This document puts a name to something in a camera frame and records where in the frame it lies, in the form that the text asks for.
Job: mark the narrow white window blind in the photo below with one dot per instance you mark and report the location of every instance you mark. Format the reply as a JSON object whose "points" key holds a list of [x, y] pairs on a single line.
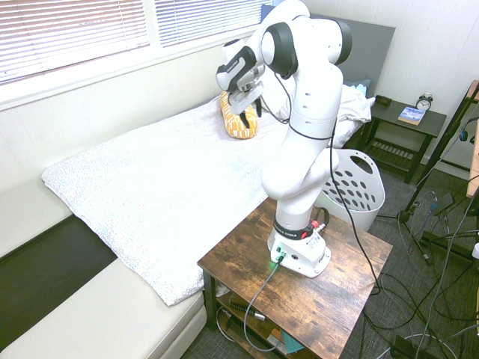
{"points": [[209, 18]]}

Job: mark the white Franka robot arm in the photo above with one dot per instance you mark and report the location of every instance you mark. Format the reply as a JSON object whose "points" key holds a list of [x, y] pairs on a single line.
{"points": [[303, 149]]}

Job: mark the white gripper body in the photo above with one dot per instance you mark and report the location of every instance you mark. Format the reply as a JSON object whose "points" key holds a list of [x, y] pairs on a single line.
{"points": [[245, 98]]}

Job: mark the teal paper item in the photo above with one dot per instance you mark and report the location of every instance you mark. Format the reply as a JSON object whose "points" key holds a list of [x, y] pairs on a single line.
{"points": [[292, 344]]}

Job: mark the black power adapter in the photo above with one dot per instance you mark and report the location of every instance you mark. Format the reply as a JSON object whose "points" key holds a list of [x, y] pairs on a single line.
{"points": [[443, 203]]}

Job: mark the grey bed headboard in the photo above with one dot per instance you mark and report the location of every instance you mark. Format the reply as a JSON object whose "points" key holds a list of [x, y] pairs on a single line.
{"points": [[370, 48]]}

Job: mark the blue headphones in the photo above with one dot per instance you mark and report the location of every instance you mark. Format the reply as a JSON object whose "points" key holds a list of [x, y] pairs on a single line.
{"points": [[464, 134]]}

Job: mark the white cushioned bench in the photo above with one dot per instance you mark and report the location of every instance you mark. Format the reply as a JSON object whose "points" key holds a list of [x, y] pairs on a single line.
{"points": [[93, 325]]}

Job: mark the black alarm clock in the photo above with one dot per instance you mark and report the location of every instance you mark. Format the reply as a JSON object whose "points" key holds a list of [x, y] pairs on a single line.
{"points": [[424, 102]]}

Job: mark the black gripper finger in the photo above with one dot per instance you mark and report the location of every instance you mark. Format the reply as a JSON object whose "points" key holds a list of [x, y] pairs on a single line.
{"points": [[244, 120], [258, 106]]}

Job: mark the white perforated laundry basket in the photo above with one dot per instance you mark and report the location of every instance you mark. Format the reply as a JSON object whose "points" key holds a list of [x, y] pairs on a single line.
{"points": [[355, 187]]}

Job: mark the white crumpled pillow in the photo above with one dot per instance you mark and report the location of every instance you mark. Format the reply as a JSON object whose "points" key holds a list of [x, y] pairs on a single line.
{"points": [[353, 108]]}

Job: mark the rustic wooden side table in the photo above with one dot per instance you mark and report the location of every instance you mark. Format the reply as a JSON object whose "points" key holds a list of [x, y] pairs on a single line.
{"points": [[318, 299]]}

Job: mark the blue paperback book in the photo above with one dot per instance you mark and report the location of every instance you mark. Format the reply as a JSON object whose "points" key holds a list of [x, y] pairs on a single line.
{"points": [[411, 116]]}

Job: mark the small brown box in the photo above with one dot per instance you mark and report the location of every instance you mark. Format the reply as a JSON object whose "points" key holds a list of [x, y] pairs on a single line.
{"points": [[384, 101]]}

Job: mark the black camera tripod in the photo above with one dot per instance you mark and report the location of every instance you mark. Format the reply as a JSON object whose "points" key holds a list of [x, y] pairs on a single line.
{"points": [[430, 168]]}

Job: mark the white cup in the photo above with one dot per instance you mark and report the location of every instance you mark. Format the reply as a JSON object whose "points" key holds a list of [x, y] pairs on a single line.
{"points": [[476, 251]]}

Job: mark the dark blue pillow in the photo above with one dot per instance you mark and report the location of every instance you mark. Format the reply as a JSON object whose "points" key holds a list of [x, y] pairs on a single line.
{"points": [[357, 85]]}

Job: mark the white patterned bedspread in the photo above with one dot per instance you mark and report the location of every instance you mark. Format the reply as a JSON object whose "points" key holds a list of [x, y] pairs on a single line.
{"points": [[149, 187]]}

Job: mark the large white window blind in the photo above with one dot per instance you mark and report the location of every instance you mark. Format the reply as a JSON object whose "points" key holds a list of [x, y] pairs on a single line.
{"points": [[67, 33]]}

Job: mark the black nightstand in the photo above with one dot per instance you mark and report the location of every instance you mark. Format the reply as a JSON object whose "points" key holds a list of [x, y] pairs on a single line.
{"points": [[400, 142]]}

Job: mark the light wooden desk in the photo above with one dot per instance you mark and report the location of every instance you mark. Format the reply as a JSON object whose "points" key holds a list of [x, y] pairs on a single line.
{"points": [[474, 164]]}

